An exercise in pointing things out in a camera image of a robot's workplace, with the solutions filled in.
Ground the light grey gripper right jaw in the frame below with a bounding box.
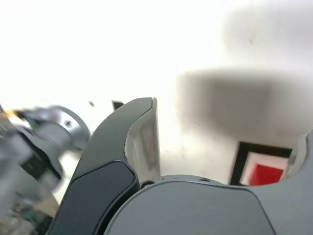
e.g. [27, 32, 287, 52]
[96, 129, 313, 235]

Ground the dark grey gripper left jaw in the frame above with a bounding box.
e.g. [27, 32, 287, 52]
[46, 97, 162, 235]

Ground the red cube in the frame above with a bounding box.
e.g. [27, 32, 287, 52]
[249, 163, 286, 186]

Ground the black tape square outline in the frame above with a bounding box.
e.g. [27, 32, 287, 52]
[229, 141, 293, 186]

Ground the black tape strip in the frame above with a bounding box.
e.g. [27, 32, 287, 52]
[112, 99, 125, 111]

